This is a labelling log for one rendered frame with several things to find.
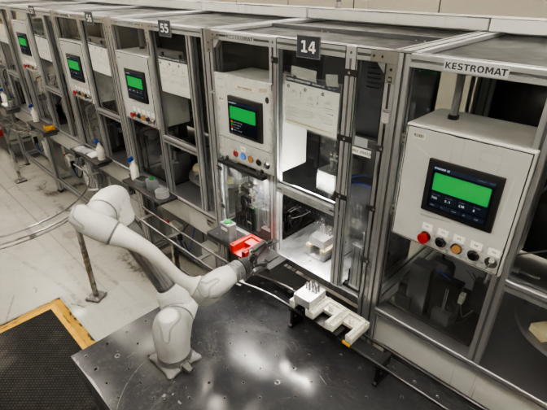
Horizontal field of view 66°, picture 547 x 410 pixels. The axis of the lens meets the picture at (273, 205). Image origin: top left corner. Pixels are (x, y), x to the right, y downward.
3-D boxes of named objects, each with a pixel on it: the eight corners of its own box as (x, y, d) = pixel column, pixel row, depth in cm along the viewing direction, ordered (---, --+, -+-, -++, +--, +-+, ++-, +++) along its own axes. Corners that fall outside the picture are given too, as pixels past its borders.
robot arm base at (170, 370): (174, 387, 183) (172, 378, 181) (147, 359, 197) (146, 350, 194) (207, 363, 195) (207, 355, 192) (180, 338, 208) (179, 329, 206)
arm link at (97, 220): (113, 228, 161) (125, 210, 172) (67, 207, 157) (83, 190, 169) (102, 251, 166) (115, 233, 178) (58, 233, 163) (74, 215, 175)
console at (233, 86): (216, 156, 236) (209, 71, 214) (253, 143, 254) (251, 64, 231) (268, 177, 210) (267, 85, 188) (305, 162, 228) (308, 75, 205)
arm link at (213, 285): (227, 259, 179) (217, 270, 189) (198, 275, 169) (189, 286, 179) (242, 280, 177) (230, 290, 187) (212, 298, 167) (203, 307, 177)
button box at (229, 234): (220, 238, 245) (219, 221, 239) (230, 233, 249) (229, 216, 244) (229, 244, 240) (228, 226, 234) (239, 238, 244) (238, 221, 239)
